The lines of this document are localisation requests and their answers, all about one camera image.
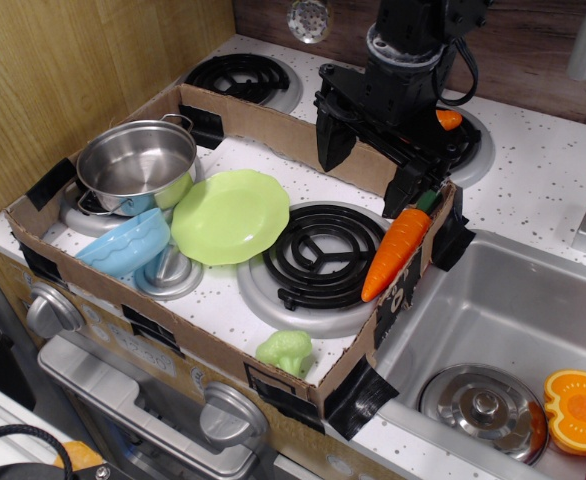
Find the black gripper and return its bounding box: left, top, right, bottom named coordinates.
left=315, top=54, right=460, bottom=219

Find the orange toy carrot green top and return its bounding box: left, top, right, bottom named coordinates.
left=361, top=190, right=441, bottom=302

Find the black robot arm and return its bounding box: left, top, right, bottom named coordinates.
left=315, top=1, right=490, bottom=218

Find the orange toy carrot piece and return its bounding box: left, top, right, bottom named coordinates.
left=436, top=109, right=463, bottom=131

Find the light green plastic plate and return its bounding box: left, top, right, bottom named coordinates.
left=171, top=169, right=290, bottom=266

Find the cardboard fence with black tape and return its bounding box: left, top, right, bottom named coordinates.
left=5, top=85, right=475, bottom=440

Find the back right black burner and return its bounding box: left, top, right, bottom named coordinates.
left=423, top=105, right=496, bottom=189

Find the black burner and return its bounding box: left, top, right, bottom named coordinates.
left=237, top=202, right=390, bottom=339
left=423, top=105, right=496, bottom=189
left=182, top=53, right=303, bottom=114

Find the front right black burner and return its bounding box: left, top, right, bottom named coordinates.
left=237, top=202, right=390, bottom=339

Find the back left black burner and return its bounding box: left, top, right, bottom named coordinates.
left=182, top=53, right=303, bottom=114

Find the hanging silver strainer ladle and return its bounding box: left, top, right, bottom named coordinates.
left=286, top=0, right=332, bottom=44

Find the silver sink basin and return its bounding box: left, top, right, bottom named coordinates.
left=376, top=232, right=586, bottom=479

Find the green toy broccoli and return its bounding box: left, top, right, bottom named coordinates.
left=255, top=330, right=312, bottom=376

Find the silver middle stove knob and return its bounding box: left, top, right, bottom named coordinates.
left=134, top=243, right=204, bottom=301

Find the small steel pot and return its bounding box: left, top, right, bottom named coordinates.
left=76, top=113, right=197, bottom=217

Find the light blue plastic bowl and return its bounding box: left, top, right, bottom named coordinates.
left=75, top=208, right=171, bottom=277

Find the steel pot lid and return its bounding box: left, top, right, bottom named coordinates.
left=416, top=363, right=550, bottom=465

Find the silver right oven knob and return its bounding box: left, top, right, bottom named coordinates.
left=199, top=381, right=269, bottom=449

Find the silver oven knob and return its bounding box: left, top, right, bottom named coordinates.
left=199, top=381, right=269, bottom=449
left=26, top=282, right=85, bottom=339

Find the orange toy fruit half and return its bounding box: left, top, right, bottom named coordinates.
left=544, top=369, right=586, bottom=456

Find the silver left oven knob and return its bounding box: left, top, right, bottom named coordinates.
left=26, top=282, right=85, bottom=339

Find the orange object bottom left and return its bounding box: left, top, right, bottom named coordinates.
left=62, top=440, right=104, bottom=471

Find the silver oven door handle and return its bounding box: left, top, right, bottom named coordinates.
left=38, top=329, right=273, bottom=479

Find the black cable bottom left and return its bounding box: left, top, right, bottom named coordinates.
left=0, top=423, right=74, bottom=480

